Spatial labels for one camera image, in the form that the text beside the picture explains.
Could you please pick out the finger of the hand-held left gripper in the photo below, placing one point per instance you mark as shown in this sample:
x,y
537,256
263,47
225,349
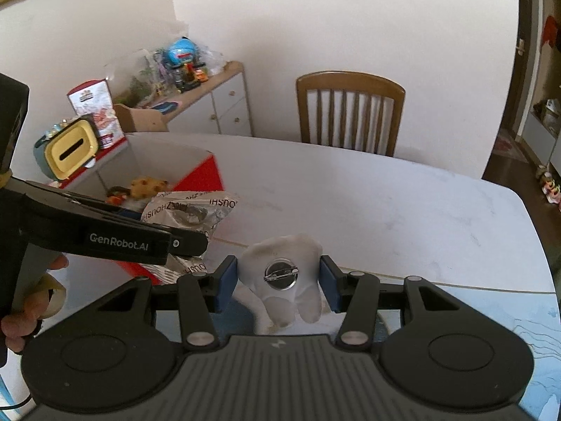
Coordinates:
x,y
87,204
188,244

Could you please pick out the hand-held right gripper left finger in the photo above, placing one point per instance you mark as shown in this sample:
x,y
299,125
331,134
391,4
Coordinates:
x,y
228,280

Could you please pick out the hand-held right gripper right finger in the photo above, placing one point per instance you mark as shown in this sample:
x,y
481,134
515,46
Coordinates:
x,y
328,285

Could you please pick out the silver foil bag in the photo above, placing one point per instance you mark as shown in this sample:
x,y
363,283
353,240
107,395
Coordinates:
x,y
193,210

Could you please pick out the white tooth shaped badge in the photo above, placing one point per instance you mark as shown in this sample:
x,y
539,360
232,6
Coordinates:
x,y
285,250

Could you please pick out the cookie shaped plush toy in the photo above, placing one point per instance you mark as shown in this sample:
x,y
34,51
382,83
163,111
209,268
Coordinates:
x,y
147,186

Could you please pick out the red cardboard box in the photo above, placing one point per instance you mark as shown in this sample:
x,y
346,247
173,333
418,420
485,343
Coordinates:
x,y
199,175

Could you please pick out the person's left hand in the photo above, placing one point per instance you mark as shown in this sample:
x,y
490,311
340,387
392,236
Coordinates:
x,y
22,320

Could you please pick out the yellow lidded tissue box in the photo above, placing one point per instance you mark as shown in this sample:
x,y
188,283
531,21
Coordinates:
x,y
74,140

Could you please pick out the red printed snack bag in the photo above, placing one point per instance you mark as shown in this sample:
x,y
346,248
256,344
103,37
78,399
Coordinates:
x,y
96,105

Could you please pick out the light wooden tray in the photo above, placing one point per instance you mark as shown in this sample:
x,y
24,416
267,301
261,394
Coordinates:
x,y
140,117

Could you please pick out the dark blue flat object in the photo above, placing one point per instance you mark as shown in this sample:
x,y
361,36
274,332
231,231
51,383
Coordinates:
x,y
166,106

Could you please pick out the white sideboard with wooden top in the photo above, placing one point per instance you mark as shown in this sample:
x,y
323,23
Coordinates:
x,y
228,105

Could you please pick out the dark glass jar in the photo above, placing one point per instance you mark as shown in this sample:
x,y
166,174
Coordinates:
x,y
180,79

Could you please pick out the jar with orange label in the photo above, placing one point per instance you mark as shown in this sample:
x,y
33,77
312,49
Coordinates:
x,y
200,74

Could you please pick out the blue printed table mat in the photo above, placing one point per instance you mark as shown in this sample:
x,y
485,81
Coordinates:
x,y
504,315

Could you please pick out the blue round toy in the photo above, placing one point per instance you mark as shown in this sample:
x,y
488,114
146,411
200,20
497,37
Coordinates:
x,y
182,51

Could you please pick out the brown wooden chair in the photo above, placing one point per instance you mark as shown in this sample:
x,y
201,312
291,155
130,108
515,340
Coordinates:
x,y
350,81

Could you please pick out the row of shoes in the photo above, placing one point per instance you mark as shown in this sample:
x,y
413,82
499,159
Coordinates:
x,y
551,184

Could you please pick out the dark wooden door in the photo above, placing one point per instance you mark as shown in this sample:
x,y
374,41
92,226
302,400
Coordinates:
x,y
519,74

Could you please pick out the red and black hanging bags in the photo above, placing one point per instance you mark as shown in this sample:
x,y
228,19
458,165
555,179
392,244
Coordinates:
x,y
551,30

